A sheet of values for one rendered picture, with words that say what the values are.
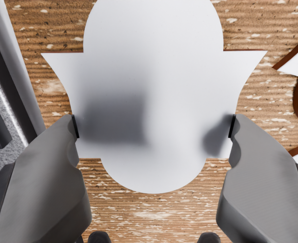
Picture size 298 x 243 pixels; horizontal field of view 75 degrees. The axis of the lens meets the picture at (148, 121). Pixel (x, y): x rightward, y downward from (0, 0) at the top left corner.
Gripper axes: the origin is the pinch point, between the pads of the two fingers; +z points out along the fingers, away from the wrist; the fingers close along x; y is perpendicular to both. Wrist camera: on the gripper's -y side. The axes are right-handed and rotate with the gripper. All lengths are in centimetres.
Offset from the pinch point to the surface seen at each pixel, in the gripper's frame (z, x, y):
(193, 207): 2.9, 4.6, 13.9
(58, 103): 3.2, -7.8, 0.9
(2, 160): 5.1, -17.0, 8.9
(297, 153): 2.5, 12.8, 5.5
